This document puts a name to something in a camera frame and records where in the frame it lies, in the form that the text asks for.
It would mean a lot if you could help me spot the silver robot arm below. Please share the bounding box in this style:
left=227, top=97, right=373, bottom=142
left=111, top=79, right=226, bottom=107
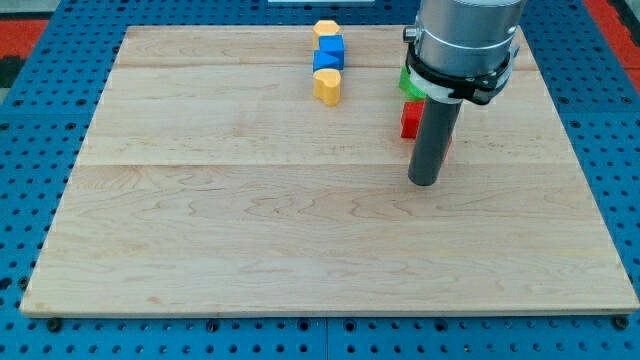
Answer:
left=403, top=0, right=526, bottom=77

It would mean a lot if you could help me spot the wooden board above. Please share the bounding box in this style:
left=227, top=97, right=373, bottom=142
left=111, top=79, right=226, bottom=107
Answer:
left=21, top=26, right=639, bottom=318

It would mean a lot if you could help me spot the yellow heart block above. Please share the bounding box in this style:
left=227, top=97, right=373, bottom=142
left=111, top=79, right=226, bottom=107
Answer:
left=313, top=68, right=342, bottom=106

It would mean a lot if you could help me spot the red block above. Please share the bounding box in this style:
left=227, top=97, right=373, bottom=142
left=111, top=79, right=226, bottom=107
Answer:
left=400, top=100, right=425, bottom=139

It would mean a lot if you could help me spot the blue triangle block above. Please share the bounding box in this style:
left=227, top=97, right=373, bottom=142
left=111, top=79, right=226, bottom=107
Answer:
left=312, top=50, right=344, bottom=72

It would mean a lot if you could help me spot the green block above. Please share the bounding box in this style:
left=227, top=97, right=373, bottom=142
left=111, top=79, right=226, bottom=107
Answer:
left=398, top=66, right=426, bottom=102

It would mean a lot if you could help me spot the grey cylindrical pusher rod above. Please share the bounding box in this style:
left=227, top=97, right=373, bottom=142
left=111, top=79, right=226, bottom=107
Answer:
left=408, top=98, right=461, bottom=186

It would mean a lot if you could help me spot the blue cube block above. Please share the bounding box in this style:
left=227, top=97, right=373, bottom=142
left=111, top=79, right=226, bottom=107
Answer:
left=318, top=34, right=345, bottom=62

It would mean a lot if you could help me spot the yellow hexagon block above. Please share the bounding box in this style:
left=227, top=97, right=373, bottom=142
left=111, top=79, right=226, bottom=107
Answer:
left=312, top=20, right=342, bottom=50

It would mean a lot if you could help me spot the black and white clamp ring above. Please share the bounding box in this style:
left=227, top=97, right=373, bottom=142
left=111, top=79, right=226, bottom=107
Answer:
left=404, top=43, right=521, bottom=107

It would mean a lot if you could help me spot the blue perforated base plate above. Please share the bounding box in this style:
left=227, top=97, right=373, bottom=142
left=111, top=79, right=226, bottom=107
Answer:
left=1, top=0, right=639, bottom=359

